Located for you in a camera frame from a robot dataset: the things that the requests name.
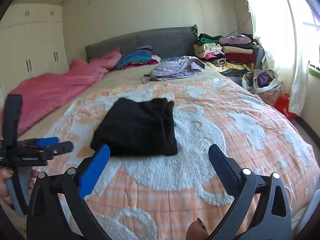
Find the lilac crumpled garment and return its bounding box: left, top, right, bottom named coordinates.
left=142, top=56, right=208, bottom=84

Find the stack of folded clothes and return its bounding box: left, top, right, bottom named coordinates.
left=194, top=33, right=255, bottom=77

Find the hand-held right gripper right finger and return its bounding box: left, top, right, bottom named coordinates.
left=208, top=144, right=292, bottom=240

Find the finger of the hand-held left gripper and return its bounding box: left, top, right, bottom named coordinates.
left=44, top=141, right=75, bottom=160
left=36, top=137, right=60, bottom=147

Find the black sweater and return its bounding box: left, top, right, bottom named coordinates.
left=90, top=97, right=178, bottom=157

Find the grey chair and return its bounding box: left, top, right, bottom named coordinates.
left=225, top=46, right=265, bottom=85

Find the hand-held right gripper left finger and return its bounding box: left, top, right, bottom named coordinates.
left=26, top=144, right=110, bottom=240

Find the maroon folded garment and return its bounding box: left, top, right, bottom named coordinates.
left=127, top=57, right=160, bottom=68

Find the cream wardrobe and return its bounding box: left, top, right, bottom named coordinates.
left=0, top=4, right=69, bottom=98

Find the striped folded garment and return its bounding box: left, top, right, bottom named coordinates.
left=116, top=45, right=153, bottom=69

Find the person's left hand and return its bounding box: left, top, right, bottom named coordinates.
left=0, top=167, right=40, bottom=205

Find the cream curtain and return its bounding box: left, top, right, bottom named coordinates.
left=241, top=0, right=310, bottom=117

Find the beige bed blanket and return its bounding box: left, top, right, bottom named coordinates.
left=22, top=65, right=220, bottom=140

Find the bag of clothes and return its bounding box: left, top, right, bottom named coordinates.
left=242, top=69, right=283, bottom=105

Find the orange and white quilt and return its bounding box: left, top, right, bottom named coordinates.
left=41, top=77, right=320, bottom=240

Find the person's right hand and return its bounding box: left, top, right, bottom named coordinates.
left=186, top=217, right=210, bottom=240

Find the red plastic bag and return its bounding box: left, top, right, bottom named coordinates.
left=275, top=94, right=297, bottom=119

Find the window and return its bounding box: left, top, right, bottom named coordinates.
left=282, top=0, right=320, bottom=75

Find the pink blanket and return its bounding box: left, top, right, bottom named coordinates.
left=0, top=49, right=122, bottom=137

